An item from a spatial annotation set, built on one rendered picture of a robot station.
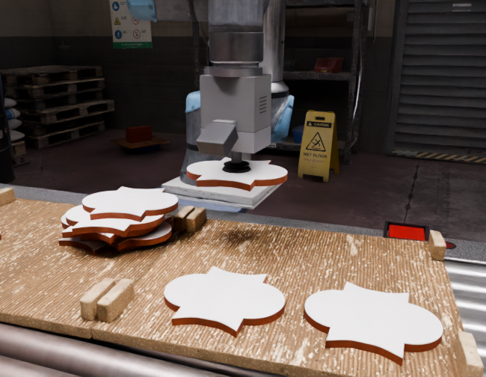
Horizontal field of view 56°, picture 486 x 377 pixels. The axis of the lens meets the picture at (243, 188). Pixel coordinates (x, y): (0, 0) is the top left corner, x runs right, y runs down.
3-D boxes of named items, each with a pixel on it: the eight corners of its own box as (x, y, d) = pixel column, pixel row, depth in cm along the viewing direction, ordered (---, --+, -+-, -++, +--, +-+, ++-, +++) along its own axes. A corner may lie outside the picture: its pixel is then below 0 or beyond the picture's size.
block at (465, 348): (451, 348, 49) (455, 327, 48) (470, 351, 49) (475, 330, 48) (460, 387, 44) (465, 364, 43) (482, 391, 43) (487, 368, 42)
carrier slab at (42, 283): (13, 204, 96) (13, 197, 95) (199, 225, 85) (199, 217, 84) (-171, 289, 64) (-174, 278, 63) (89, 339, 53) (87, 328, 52)
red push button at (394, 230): (388, 231, 84) (389, 224, 83) (423, 235, 82) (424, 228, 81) (386, 244, 78) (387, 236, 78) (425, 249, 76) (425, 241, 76)
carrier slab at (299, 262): (200, 225, 85) (200, 217, 84) (437, 251, 75) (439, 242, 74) (92, 339, 53) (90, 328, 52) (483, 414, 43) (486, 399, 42)
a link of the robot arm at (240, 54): (250, 32, 58) (194, 32, 62) (250, 69, 60) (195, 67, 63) (271, 32, 65) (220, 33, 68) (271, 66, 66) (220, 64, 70)
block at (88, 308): (106, 294, 59) (105, 274, 58) (119, 295, 59) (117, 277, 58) (78, 320, 54) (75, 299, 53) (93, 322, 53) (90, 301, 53)
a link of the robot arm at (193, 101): (191, 136, 124) (191, 84, 120) (241, 138, 122) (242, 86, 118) (180, 145, 113) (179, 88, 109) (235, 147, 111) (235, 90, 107)
